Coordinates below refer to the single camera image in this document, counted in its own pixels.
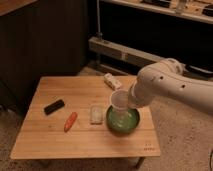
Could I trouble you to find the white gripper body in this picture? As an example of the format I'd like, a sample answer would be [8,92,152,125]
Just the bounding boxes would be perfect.
[127,86,141,109]

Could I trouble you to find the white ceramic cup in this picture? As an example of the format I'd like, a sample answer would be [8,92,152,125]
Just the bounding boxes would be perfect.
[110,89,128,114]

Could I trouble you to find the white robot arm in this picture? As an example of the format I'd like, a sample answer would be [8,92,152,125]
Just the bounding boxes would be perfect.
[128,58,213,115]

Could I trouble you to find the green ceramic bowl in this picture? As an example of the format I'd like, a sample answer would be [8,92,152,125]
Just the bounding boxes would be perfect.
[106,106,140,134]

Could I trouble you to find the white small bottle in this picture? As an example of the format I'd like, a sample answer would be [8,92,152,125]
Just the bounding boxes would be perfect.
[104,73,122,90]

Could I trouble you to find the white sponge block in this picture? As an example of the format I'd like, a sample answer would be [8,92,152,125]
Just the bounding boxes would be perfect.
[90,106,103,124]

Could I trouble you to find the metal shelf rack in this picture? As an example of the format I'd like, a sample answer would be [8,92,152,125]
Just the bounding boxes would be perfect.
[90,2,213,82]

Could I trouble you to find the low wooden table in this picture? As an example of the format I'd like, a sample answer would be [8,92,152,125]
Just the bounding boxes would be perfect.
[10,76,161,159]

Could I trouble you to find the orange carrot toy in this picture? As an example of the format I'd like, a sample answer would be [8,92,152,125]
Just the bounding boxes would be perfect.
[64,112,78,132]

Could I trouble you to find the black rectangular block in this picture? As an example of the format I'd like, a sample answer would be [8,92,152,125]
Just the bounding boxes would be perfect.
[44,100,65,115]

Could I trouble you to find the dark wooden cabinet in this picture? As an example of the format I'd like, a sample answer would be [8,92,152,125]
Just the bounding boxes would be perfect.
[0,0,87,114]

